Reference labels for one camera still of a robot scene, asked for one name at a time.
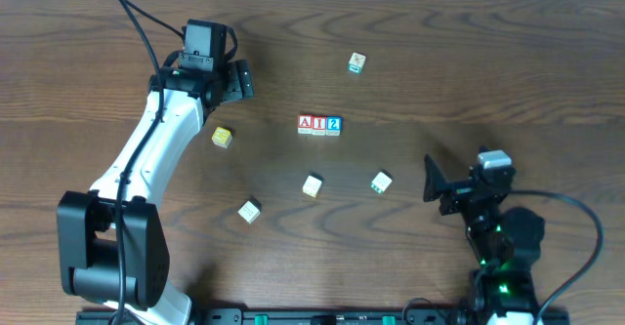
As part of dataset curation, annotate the red letter A block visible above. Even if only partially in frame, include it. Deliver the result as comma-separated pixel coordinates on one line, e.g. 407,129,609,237
297,114,313,135

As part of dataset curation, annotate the red letter I block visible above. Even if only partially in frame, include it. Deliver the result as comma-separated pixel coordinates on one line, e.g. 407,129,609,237
312,116,327,136

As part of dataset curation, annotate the blue number 2 block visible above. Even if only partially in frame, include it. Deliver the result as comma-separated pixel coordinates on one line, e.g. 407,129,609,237
326,116,343,137

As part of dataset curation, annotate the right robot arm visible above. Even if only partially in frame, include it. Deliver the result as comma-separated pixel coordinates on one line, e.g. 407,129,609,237
424,147,545,324

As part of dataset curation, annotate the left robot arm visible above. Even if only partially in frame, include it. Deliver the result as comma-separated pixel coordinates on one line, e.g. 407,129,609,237
57,20,254,324

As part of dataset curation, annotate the cream block green edge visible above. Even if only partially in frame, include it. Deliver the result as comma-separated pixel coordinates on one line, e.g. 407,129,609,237
371,171,393,194

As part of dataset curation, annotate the yellow wooden block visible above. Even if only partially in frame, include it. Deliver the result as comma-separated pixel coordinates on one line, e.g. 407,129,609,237
211,127,233,148

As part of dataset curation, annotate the green picture block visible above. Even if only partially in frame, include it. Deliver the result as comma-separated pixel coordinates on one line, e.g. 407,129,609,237
348,52,366,74

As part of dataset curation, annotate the cream block yellow edge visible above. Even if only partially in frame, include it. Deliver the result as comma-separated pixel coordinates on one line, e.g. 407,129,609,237
302,175,322,198

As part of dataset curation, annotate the plain cream block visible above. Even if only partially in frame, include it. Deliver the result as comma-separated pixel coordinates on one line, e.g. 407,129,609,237
238,200,261,223

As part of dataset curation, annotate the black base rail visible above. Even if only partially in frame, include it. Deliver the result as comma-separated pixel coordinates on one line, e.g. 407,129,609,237
74,308,570,325

